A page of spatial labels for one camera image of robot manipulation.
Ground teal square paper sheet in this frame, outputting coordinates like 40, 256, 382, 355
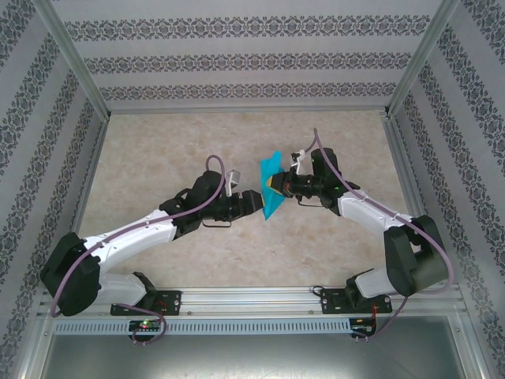
258, 149, 286, 221

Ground grey sheet metal panel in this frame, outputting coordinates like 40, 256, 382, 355
23, 333, 487, 379

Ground small circuit board green light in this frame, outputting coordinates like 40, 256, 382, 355
129, 319, 163, 334

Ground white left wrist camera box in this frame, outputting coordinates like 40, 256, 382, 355
226, 169, 243, 197

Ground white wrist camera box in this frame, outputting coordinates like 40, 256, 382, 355
290, 149, 309, 175
226, 169, 243, 197

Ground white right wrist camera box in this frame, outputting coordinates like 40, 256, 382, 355
290, 149, 309, 175

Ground aluminium rear rail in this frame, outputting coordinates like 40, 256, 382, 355
106, 104, 391, 117

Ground aluminium side rail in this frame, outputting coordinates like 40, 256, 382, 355
52, 117, 112, 290
379, 112, 451, 286

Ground aluminium mounting rail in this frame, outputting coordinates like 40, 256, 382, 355
37, 287, 463, 318

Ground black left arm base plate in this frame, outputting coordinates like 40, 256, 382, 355
110, 290, 183, 317

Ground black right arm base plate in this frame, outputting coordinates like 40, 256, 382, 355
320, 287, 394, 316

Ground slotted grey cable duct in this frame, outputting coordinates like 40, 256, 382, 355
53, 318, 353, 336

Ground aluminium frame post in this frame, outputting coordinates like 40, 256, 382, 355
383, 0, 462, 118
32, 0, 112, 120

